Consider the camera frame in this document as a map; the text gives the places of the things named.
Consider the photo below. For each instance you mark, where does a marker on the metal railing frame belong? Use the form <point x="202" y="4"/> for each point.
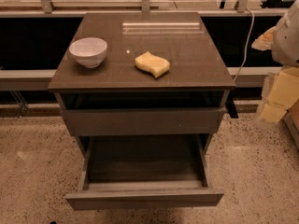
<point x="36" y="34"/>

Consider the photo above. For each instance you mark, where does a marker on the white ceramic bowl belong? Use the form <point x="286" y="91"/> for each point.
<point x="89" y="52"/>

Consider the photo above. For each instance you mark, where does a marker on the grey top drawer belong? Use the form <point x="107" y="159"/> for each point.
<point x="95" y="122"/>

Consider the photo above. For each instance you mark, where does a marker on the cardboard box at right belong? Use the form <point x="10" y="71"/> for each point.
<point x="292" y="122"/>

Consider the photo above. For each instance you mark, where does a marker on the yellow wavy sponge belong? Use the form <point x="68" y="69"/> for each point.
<point x="155" y="65"/>

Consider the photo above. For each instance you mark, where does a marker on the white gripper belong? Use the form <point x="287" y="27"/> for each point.
<point x="287" y="42"/>

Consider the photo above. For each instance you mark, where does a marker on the grey drawer cabinet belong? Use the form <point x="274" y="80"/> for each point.
<point x="197" y="78"/>

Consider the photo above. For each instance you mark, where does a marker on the open grey middle drawer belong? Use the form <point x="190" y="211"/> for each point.
<point x="156" y="171"/>

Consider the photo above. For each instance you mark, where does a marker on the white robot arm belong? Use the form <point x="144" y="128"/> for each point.
<point x="285" y="44"/>

